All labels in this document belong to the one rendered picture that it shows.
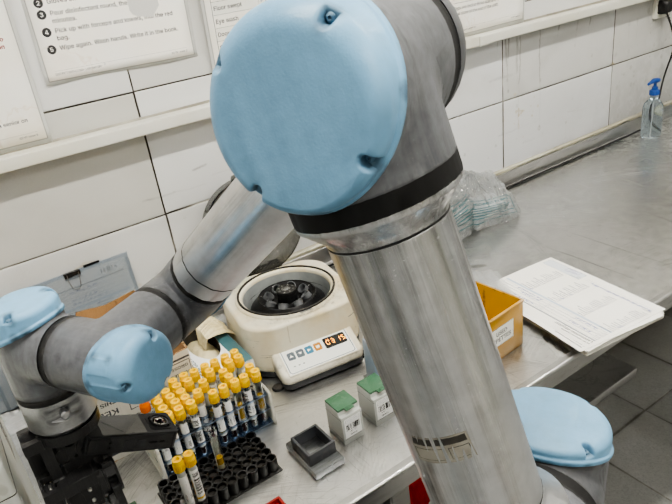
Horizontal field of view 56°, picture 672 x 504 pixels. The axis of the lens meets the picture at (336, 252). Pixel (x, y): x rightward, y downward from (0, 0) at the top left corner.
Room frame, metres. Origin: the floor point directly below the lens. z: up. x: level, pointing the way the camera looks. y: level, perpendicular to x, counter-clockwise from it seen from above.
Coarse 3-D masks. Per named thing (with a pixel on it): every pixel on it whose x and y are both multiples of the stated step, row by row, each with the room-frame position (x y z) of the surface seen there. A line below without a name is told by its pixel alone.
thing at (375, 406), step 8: (368, 376) 0.87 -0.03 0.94; (376, 376) 0.86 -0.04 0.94; (360, 384) 0.85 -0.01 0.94; (368, 384) 0.84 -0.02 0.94; (376, 384) 0.84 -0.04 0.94; (360, 392) 0.85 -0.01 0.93; (368, 392) 0.83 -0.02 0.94; (376, 392) 0.83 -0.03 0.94; (384, 392) 0.83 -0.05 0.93; (360, 400) 0.85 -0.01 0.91; (368, 400) 0.83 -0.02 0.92; (376, 400) 0.82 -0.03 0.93; (384, 400) 0.83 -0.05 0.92; (368, 408) 0.83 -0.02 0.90; (376, 408) 0.82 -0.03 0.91; (384, 408) 0.83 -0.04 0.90; (392, 408) 0.83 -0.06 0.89; (368, 416) 0.83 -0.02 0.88; (376, 416) 0.82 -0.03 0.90; (384, 416) 0.82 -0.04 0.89; (392, 416) 0.83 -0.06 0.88; (376, 424) 0.82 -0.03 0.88
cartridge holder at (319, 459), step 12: (300, 432) 0.79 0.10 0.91; (312, 432) 0.80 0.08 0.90; (324, 432) 0.78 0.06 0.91; (288, 444) 0.79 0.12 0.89; (300, 444) 0.78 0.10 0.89; (312, 444) 0.78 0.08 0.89; (324, 444) 0.78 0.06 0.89; (300, 456) 0.76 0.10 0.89; (312, 456) 0.73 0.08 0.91; (324, 456) 0.75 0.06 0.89; (336, 456) 0.75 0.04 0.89; (312, 468) 0.73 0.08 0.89; (324, 468) 0.73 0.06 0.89
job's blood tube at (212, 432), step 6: (210, 432) 0.74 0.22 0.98; (216, 432) 0.74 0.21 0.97; (210, 438) 0.74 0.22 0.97; (216, 438) 0.74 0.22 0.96; (216, 444) 0.74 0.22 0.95; (216, 450) 0.74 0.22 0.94; (216, 456) 0.74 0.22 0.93; (222, 456) 0.74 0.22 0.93; (216, 462) 0.74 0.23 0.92; (222, 462) 0.74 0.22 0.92; (222, 468) 0.74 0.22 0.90
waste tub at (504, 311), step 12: (480, 288) 1.06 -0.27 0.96; (492, 288) 1.04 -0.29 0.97; (492, 300) 1.04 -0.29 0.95; (504, 300) 1.02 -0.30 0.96; (516, 300) 1.00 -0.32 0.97; (492, 312) 1.04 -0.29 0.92; (504, 312) 0.95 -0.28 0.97; (516, 312) 0.98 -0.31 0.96; (492, 324) 0.93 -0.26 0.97; (504, 324) 0.95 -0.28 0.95; (516, 324) 0.98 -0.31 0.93; (504, 336) 0.95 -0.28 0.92; (516, 336) 0.98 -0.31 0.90; (504, 348) 0.95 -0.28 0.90
